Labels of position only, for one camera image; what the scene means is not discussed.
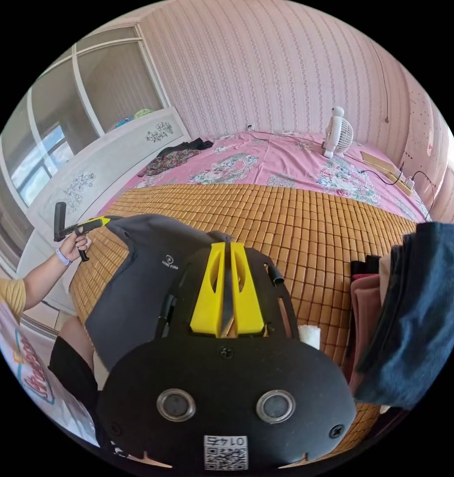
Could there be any pile of clothes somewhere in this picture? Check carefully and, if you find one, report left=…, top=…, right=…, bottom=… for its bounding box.
left=344, top=221, right=454, bottom=412

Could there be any dark floral garment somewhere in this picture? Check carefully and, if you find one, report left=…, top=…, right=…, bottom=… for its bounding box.
left=137, top=137, right=215, bottom=178

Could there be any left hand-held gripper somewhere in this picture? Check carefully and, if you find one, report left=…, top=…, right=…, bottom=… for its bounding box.
left=62, top=216, right=112, bottom=263

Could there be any person's body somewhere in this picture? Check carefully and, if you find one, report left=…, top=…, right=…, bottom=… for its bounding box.
left=0, top=275, right=114, bottom=450

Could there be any white table fan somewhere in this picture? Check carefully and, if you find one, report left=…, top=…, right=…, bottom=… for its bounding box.
left=321, top=106, right=355, bottom=160

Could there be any power strip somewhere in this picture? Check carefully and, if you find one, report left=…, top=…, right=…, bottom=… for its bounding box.
left=384, top=170, right=417, bottom=197

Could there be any person's left forearm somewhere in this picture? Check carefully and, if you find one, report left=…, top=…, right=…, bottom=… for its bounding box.
left=22, top=248, right=72, bottom=311

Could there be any white cabinet with floral print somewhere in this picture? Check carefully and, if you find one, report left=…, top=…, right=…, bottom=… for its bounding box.
left=16, top=105, right=192, bottom=315

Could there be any black cable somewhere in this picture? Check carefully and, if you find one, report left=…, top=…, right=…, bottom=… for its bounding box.
left=398, top=160, right=436, bottom=221
left=360, top=169, right=397, bottom=185

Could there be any person's left hand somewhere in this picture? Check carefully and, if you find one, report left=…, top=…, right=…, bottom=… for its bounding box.
left=60, top=232, right=91, bottom=264

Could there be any flat wooden board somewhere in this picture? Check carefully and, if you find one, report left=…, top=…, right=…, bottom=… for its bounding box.
left=360, top=150, right=394, bottom=173

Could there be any window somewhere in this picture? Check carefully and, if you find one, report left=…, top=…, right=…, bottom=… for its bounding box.
left=0, top=25, right=172, bottom=234

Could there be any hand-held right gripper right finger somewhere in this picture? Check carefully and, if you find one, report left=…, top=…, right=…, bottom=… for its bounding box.
left=230, top=242, right=266, bottom=333

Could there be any bed with mat and sheet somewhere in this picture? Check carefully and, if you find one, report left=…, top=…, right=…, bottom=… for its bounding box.
left=67, top=130, right=433, bottom=450

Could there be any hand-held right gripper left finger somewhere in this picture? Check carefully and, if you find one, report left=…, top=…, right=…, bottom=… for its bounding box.
left=189, top=242, right=226, bottom=335

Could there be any gray short sleeve shirt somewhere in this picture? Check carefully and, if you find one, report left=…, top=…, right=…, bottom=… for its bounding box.
left=86, top=214, right=233, bottom=373

